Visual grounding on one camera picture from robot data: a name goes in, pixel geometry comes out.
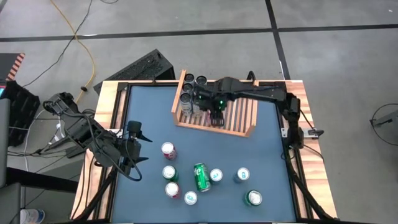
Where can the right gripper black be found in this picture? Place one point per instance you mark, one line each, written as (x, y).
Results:
(214, 96)

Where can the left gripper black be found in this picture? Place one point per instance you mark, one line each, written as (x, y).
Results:
(130, 149)

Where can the red Coca-Cola can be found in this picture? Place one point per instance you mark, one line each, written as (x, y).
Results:
(168, 148)
(172, 188)
(207, 117)

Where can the white can with black lid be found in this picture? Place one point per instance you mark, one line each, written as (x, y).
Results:
(186, 99)
(201, 80)
(196, 111)
(189, 77)
(187, 88)

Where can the green Sprite can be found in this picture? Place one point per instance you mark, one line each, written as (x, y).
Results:
(168, 172)
(202, 179)
(255, 198)

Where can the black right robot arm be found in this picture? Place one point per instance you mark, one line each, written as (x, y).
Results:
(267, 93)

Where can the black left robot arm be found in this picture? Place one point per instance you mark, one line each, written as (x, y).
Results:
(84, 130)

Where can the wooden slatted shelf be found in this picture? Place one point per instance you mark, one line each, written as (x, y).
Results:
(179, 93)

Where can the black clamp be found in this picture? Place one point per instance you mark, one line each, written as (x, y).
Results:
(251, 76)

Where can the blue silver Red Bull can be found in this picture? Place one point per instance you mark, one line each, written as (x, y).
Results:
(242, 174)
(216, 174)
(190, 198)

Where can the black power brick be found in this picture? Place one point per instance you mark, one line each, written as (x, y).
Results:
(73, 153)

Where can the black floor bar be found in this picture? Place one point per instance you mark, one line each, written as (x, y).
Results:
(37, 179)

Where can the black fabric bag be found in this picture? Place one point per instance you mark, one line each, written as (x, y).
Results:
(21, 109)

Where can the white and blue object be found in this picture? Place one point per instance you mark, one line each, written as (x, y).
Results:
(31, 216)

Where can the grey cabinet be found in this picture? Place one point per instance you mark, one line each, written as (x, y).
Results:
(3, 140)

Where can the black board with orange stripes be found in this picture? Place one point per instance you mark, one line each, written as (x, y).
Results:
(9, 63)

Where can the black metal table frame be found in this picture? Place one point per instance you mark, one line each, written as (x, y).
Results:
(122, 86)

